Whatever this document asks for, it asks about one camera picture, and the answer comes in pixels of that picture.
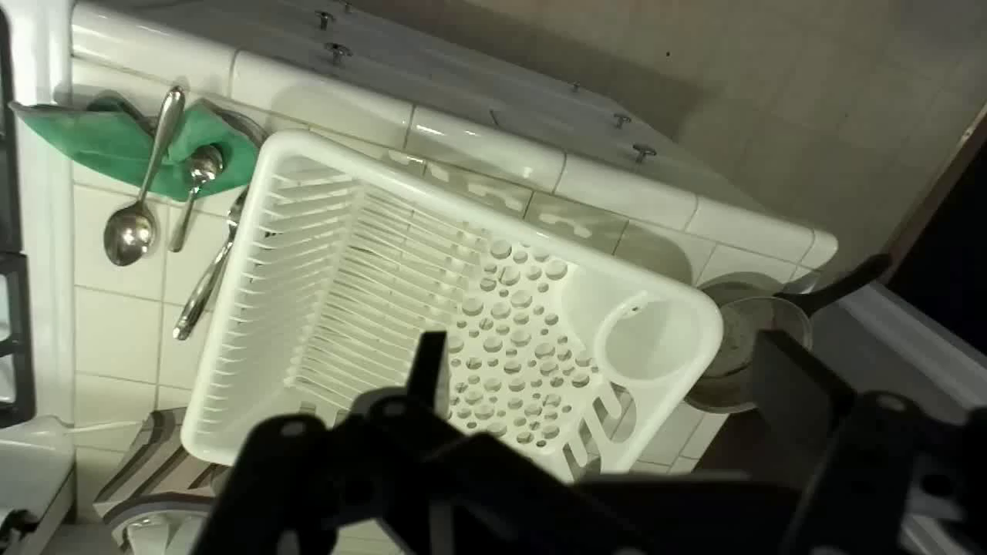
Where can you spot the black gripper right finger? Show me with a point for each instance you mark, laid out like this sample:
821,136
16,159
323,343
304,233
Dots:
865,472

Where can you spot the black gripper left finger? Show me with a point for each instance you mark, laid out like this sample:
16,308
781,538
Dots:
271,481

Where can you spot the white plastic dish rack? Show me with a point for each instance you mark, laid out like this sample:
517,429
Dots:
412,288

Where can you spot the white gas stove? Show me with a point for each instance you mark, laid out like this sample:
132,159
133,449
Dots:
13,339

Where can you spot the green cloth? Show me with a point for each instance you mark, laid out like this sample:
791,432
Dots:
94,140

